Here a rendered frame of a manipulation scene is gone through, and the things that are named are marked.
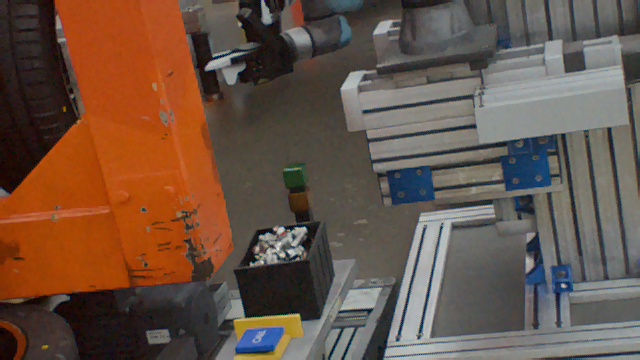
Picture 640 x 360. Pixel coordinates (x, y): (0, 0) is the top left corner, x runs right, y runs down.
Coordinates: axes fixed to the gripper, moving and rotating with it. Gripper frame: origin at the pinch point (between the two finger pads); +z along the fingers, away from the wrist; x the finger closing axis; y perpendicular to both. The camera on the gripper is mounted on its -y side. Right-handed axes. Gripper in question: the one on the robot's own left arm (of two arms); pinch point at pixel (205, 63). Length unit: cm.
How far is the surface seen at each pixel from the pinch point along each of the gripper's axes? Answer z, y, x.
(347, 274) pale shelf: 0, 38, -45
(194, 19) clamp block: 1.1, -9.9, -2.3
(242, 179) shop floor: -79, 83, 172
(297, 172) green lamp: 2.4, 17.8, -37.0
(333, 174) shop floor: -102, 83, 140
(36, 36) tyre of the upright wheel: 30.1, -12.7, 11.2
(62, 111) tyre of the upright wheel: 29.0, 3.7, 11.7
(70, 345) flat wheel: 53, 34, -36
